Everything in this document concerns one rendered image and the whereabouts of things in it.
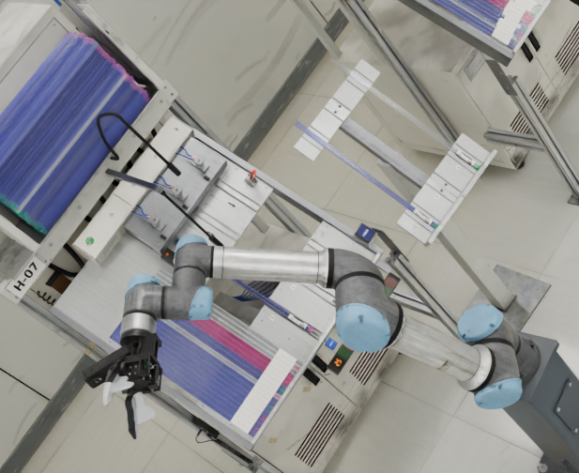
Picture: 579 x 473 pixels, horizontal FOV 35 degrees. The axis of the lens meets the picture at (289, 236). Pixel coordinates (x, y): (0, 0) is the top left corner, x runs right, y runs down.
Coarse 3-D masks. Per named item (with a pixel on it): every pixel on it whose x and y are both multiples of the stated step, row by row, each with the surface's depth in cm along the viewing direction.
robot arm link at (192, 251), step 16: (192, 240) 214; (176, 256) 213; (192, 256) 211; (208, 256) 211; (224, 256) 212; (240, 256) 212; (256, 256) 212; (272, 256) 213; (288, 256) 213; (304, 256) 214; (320, 256) 214; (336, 256) 213; (352, 256) 213; (208, 272) 212; (224, 272) 212; (240, 272) 212; (256, 272) 212; (272, 272) 212; (288, 272) 213; (304, 272) 213; (320, 272) 213; (336, 272) 212
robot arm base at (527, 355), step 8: (520, 336) 240; (520, 344) 237; (528, 344) 243; (520, 352) 237; (528, 352) 239; (536, 352) 241; (520, 360) 237; (528, 360) 238; (536, 360) 240; (520, 368) 238; (528, 368) 238; (536, 368) 240; (520, 376) 239; (528, 376) 239
